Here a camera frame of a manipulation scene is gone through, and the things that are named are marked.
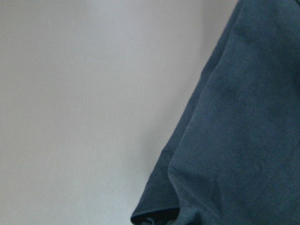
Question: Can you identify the black t-shirt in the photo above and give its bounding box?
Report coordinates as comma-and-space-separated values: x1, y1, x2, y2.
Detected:
131, 0, 300, 225

